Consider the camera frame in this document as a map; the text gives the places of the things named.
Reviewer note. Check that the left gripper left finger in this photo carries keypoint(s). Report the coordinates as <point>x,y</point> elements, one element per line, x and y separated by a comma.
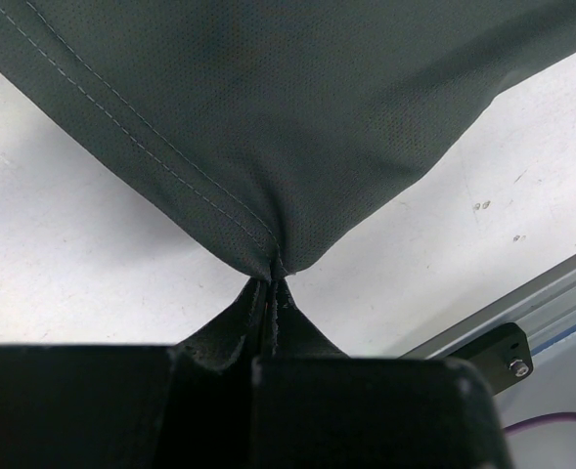
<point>231,336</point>

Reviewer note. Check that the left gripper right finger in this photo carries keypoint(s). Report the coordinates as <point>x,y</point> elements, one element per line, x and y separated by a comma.
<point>291,333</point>

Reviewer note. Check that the dark grey t shirt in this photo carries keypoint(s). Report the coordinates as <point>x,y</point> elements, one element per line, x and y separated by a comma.
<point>267,130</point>

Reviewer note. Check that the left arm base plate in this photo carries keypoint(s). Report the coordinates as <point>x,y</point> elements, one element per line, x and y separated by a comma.
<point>501,355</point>

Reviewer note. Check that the aluminium rail frame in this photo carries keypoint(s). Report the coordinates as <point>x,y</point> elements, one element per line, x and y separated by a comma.
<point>544,308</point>

